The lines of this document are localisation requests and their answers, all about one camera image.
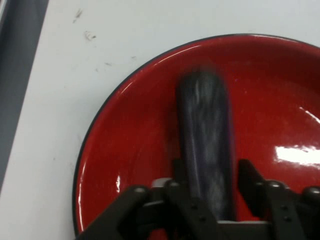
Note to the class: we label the purple eggplant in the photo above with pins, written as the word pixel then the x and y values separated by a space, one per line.
pixel 207 137

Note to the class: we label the red plate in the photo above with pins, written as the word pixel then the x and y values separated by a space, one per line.
pixel 140 140

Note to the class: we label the long aluminium frame rail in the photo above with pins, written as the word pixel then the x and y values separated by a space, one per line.
pixel 15 75

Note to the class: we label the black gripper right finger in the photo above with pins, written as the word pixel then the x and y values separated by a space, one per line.
pixel 287 212

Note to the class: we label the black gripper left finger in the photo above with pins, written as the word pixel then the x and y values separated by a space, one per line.
pixel 150 215

